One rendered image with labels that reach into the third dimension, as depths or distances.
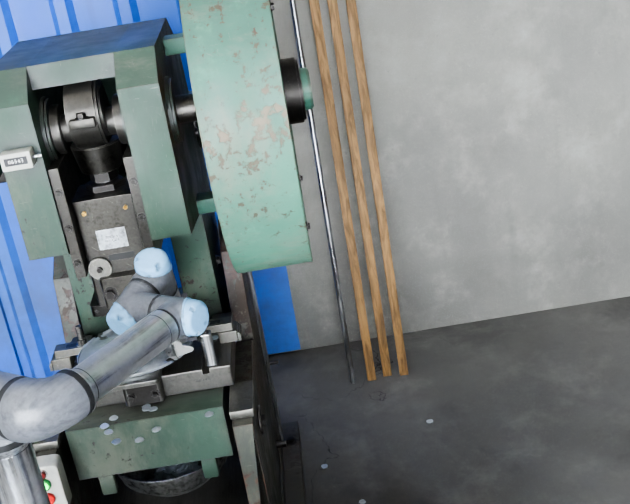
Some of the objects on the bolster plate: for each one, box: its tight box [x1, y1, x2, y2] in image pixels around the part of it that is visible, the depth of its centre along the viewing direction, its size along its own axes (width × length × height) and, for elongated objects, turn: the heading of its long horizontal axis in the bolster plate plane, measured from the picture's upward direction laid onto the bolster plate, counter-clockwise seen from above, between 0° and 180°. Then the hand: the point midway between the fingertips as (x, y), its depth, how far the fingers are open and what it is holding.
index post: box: [199, 329, 217, 367], centre depth 251 cm, size 3×3×10 cm
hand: (173, 355), depth 241 cm, fingers closed
